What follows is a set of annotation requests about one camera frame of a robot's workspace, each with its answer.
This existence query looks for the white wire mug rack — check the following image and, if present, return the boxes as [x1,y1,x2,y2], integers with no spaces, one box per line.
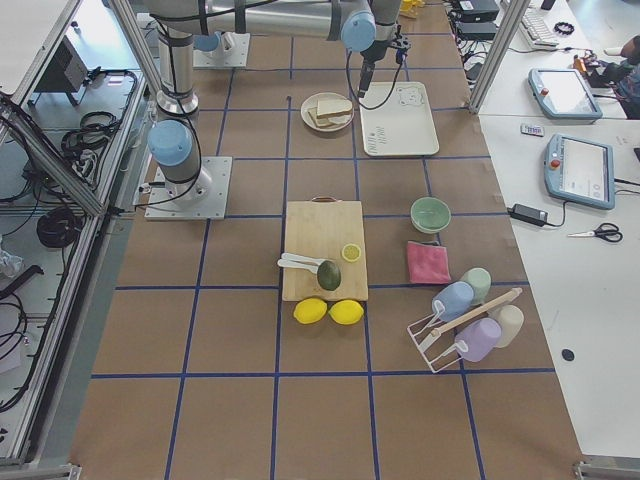
[407,287,523,373]

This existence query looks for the yellow mug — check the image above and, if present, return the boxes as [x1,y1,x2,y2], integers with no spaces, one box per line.
[400,0,425,10]

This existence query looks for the left whole lemon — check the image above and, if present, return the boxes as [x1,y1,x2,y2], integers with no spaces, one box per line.
[293,298,328,325]

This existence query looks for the avocado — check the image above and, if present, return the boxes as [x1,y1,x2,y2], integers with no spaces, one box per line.
[316,260,342,291]

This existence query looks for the green bowl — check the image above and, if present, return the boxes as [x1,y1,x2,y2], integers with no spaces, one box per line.
[410,197,451,234]

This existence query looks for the whole lemon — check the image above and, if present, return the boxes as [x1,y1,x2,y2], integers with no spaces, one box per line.
[293,298,328,325]
[329,299,364,326]

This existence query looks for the right whole lemon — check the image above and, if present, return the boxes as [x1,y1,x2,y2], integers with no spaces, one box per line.
[329,299,364,326]

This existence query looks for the blue mug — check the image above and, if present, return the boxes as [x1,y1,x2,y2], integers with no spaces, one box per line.
[432,281,474,322]

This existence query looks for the cream mug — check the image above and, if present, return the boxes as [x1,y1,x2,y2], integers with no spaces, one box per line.
[489,304,524,348]

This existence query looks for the bread slice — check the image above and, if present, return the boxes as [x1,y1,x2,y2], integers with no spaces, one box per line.
[307,108,351,130]
[316,98,353,118]

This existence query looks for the green mug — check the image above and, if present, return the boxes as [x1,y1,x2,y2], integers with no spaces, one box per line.
[460,267,492,306]

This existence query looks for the pink cloth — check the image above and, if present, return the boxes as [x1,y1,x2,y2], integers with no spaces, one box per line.
[407,241,451,285]

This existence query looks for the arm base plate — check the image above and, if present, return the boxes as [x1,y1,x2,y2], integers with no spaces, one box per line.
[193,32,250,69]
[144,156,232,221]

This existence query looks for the far teach pendant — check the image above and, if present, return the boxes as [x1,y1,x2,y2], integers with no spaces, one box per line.
[528,68,603,123]

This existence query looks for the wooden cutting board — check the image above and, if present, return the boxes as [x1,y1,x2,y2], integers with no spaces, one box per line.
[282,200,369,301]

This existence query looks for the cream bear tray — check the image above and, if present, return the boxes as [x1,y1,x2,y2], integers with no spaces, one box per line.
[361,81,439,157]

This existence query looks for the purple mug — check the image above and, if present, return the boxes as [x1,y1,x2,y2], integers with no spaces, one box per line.
[454,317,502,362]

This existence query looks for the wooden dish rack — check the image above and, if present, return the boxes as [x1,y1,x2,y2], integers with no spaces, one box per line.
[400,4,419,19]

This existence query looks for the bread slice on plate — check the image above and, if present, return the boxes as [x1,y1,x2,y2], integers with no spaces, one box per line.
[307,108,351,130]

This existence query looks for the teach pendant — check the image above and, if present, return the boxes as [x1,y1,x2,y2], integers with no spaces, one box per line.
[543,134,615,210]
[528,68,603,123]

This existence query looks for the white plastic spoon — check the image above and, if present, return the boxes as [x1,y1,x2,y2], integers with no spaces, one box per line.
[277,258,319,275]

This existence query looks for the cream round plate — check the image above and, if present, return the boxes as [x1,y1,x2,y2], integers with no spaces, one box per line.
[300,92,354,133]

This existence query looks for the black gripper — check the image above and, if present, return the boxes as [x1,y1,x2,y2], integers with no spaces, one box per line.
[357,33,411,98]

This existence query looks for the near teach pendant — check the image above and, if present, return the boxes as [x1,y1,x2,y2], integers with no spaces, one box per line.
[543,134,615,210]

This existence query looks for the scissors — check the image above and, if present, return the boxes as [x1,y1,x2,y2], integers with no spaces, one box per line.
[568,222,624,243]

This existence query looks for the black power adapter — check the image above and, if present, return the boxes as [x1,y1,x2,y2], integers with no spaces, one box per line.
[507,203,548,227]

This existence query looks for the lemon half slice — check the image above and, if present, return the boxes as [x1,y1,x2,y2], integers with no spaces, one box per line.
[341,243,362,263]

